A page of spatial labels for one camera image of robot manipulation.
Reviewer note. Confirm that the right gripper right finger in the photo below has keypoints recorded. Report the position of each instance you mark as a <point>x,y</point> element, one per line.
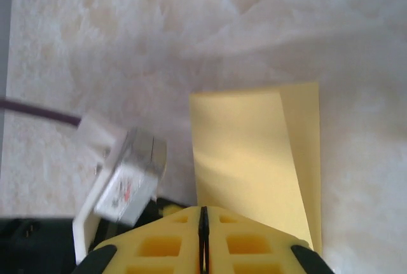
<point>270,242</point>

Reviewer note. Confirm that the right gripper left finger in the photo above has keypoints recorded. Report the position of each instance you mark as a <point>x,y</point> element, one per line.
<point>133,239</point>

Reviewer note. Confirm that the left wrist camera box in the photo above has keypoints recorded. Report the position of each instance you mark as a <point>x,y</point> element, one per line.
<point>133,172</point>

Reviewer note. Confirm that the yellow paper sheet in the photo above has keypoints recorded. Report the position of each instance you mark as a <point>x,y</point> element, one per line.
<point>238,143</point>

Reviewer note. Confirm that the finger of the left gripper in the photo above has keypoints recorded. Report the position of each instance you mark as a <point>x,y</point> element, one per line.
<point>170,208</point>

